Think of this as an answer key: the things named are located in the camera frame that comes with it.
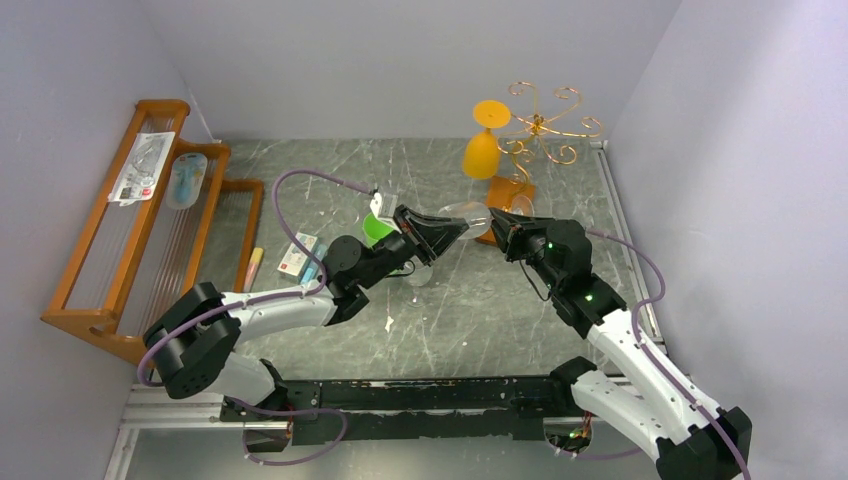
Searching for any wooden tiered shelf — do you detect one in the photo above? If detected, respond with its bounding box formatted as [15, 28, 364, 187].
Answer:
[40, 99, 264, 365]

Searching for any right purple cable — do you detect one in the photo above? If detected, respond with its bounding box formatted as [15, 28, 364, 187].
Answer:
[549, 228, 753, 480]

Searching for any white packaged item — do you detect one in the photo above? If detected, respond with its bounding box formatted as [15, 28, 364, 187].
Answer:
[108, 131, 176, 206]

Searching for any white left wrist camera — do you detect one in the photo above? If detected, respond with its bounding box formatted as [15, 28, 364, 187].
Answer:
[369, 189, 398, 222]

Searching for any green plastic wine glass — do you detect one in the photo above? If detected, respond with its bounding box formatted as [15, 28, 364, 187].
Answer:
[362, 213, 416, 277]

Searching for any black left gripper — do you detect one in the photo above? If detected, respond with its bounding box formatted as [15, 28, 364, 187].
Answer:
[360, 208, 471, 293]

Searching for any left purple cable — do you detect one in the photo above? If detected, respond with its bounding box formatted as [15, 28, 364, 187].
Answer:
[136, 168, 379, 468]

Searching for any purple cable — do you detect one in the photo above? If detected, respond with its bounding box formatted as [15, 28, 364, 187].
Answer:
[549, 228, 753, 480]
[136, 168, 379, 468]

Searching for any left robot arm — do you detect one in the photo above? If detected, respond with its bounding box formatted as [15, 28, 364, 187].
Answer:
[141, 205, 469, 420]

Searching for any light blue packaged item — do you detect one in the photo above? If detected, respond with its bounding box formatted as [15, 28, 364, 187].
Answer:
[165, 152, 208, 210]

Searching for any yellow pink marker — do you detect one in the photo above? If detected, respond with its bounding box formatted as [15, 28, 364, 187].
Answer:
[243, 247, 264, 292]

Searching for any small white blue box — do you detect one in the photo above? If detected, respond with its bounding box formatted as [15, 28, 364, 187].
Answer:
[276, 232, 321, 284]

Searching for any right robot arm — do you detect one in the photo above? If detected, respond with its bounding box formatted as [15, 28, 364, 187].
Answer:
[491, 209, 752, 479]

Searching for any gold wire rack wooden base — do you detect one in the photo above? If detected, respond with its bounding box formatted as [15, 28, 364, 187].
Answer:
[484, 81, 604, 209]

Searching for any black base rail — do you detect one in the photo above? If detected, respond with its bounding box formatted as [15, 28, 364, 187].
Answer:
[220, 376, 583, 446]

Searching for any yellow plastic wine glass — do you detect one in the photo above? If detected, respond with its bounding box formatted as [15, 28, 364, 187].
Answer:
[462, 100, 511, 180]

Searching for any clear wine glass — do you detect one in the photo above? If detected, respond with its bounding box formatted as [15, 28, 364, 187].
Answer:
[402, 259, 433, 307]
[437, 195, 534, 240]

